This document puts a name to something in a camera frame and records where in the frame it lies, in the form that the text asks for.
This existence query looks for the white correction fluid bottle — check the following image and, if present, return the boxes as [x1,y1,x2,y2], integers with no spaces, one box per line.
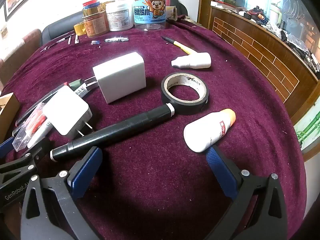
[171,52,212,70]

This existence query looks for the brown armchair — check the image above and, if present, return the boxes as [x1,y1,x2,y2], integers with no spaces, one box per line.
[0,29,42,87]

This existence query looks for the clear jar blue label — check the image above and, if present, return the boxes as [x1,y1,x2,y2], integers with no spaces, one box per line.
[132,0,167,32]

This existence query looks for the brown jar red lid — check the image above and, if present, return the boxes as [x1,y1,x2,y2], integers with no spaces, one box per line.
[82,0,110,38]

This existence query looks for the clear plastic case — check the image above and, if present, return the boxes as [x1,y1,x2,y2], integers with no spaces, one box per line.
[12,102,48,152]

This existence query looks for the black tape roll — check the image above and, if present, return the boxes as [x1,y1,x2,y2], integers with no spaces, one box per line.
[161,72,209,116]

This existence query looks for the small white charger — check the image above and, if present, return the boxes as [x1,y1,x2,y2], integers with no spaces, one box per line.
[42,86,95,140]

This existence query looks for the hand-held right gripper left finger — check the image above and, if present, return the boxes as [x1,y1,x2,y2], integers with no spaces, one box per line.
[20,146,103,240]

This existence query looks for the dark cloth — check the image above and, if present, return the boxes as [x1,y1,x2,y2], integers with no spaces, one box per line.
[170,0,189,16]

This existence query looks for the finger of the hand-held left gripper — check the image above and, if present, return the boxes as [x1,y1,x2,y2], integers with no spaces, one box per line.
[0,140,52,207]
[0,136,16,158]

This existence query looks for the green marker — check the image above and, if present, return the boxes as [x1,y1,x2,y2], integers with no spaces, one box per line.
[64,79,93,98]

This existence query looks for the large white charger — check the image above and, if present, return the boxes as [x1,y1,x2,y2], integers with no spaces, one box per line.
[86,52,147,104]

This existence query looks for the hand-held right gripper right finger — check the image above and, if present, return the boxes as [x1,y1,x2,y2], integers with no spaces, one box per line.
[205,145,288,240]

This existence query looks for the wooden brick-pattern partition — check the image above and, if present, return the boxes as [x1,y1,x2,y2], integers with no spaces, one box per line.
[197,0,320,118]

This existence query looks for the white bottle orange cap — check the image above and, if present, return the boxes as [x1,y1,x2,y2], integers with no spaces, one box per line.
[183,109,236,153]

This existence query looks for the dark thin pen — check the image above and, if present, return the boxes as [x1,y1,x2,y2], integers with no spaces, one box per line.
[41,33,75,53]

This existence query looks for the dark leather sofa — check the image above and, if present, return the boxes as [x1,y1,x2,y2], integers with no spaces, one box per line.
[41,12,85,47]

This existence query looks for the green patterned panel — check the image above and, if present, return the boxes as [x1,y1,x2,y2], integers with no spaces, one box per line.
[293,109,320,153]

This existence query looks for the yellow tape roll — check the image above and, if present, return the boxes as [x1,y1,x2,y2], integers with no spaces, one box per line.
[73,22,87,36]

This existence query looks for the maroon tablecloth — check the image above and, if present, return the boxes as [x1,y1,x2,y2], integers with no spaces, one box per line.
[0,20,308,240]

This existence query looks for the white plastic jar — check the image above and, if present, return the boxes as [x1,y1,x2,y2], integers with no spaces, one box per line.
[106,0,134,32]

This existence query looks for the long black pen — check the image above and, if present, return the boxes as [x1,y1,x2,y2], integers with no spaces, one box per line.
[50,104,174,162]

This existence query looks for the yellow utility knife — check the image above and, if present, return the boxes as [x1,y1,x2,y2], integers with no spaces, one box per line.
[161,36,193,55]

